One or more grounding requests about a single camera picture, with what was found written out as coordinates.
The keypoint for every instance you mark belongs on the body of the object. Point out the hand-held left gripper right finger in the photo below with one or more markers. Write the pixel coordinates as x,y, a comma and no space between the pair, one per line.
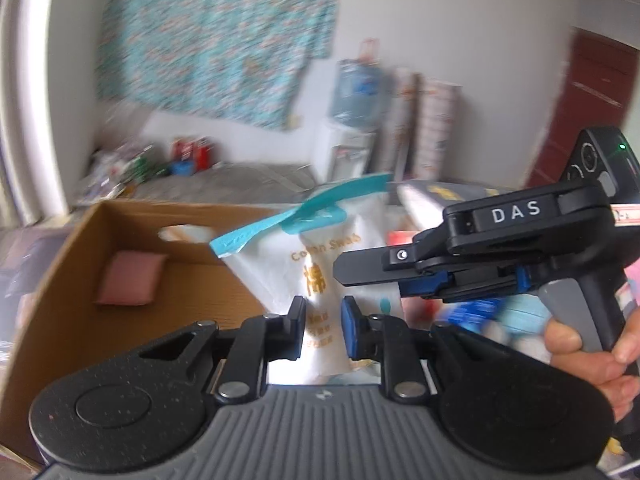
348,325

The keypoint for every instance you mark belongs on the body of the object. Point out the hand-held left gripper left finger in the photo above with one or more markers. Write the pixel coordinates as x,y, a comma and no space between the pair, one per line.
299,321

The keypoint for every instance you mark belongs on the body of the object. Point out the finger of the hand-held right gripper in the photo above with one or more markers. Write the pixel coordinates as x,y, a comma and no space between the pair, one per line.
365,267
425,286

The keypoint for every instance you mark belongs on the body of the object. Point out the white cotton swab bag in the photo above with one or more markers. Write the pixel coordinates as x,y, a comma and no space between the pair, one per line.
320,260

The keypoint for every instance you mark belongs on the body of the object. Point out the brown cardboard box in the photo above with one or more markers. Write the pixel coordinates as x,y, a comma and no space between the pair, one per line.
60,310

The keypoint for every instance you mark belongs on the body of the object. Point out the light blue soft packet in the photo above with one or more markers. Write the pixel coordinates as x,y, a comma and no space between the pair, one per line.
522,315

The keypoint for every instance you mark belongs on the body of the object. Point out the person's right hand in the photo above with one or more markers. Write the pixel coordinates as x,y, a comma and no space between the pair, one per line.
580,370

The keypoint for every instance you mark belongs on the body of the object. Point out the grey quilt with yellow print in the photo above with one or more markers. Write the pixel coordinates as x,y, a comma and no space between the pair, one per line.
450,197

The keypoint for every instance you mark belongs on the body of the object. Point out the white water dispenser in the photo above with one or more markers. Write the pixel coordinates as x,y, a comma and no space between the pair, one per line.
345,152

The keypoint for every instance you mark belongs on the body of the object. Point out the red-brown door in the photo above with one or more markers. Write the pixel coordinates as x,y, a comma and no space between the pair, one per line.
575,95

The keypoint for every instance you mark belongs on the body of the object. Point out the floral wallpaper roll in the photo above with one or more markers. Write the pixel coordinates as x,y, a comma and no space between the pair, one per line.
406,125

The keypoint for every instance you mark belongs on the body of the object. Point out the patterned table cover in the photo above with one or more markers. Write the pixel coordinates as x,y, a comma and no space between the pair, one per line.
225,180

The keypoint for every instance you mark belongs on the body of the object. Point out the blue water bottle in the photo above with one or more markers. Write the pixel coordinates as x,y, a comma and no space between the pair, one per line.
360,92

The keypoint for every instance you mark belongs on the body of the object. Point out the small blue box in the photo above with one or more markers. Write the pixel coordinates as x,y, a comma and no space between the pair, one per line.
182,168

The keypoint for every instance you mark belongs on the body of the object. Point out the red can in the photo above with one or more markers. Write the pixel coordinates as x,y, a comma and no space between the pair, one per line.
203,152

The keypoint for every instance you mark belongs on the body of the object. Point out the red packets on floor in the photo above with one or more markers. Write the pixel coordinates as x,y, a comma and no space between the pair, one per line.
183,152

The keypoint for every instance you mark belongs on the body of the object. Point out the green bottles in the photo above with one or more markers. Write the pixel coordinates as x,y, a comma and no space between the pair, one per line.
139,169

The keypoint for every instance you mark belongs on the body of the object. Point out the clear plastic bag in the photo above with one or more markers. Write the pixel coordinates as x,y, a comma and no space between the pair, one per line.
102,175

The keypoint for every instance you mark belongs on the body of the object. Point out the white curtain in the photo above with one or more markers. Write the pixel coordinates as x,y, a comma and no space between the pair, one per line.
30,85

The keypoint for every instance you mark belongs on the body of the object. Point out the teal floral wall cloth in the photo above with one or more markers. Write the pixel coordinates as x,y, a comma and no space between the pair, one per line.
210,35

